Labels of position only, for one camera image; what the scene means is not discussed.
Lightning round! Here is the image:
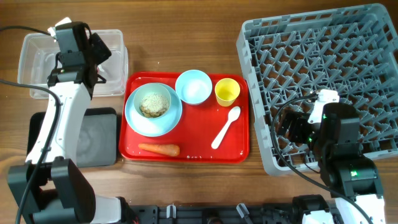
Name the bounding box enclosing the yellow plastic cup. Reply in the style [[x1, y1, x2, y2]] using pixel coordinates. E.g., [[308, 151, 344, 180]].
[[215, 78, 240, 107]]

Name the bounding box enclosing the food scraps and rice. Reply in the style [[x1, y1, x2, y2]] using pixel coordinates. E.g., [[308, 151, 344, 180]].
[[139, 93, 169, 118]]

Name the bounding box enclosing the light blue plate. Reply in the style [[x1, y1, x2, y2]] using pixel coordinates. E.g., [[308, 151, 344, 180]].
[[124, 83, 183, 137]]

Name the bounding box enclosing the light blue bowl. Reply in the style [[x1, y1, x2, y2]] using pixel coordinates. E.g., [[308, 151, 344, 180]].
[[175, 70, 213, 105]]

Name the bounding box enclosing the mint green bowl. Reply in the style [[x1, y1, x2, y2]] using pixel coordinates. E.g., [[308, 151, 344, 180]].
[[133, 83, 172, 119]]

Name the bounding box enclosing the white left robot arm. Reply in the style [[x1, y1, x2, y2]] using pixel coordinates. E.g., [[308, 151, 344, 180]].
[[7, 22, 135, 223]]

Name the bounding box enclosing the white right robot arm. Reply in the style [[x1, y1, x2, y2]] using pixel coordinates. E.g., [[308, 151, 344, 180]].
[[287, 103, 386, 223]]

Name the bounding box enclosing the clear plastic waste bin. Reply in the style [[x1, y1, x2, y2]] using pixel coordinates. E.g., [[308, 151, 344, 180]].
[[17, 29, 129, 97]]

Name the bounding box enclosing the grey plastic dishwasher rack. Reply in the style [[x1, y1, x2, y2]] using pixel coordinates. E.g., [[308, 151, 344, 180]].
[[236, 4, 397, 176]]

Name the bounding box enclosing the black waste tray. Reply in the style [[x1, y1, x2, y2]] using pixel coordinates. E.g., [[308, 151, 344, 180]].
[[24, 105, 117, 167]]

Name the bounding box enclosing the white plastic spoon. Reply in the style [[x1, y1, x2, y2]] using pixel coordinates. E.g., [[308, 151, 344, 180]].
[[211, 106, 241, 149]]

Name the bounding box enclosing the orange carrot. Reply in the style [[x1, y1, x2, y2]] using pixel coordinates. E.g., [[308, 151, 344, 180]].
[[138, 143, 180, 157]]

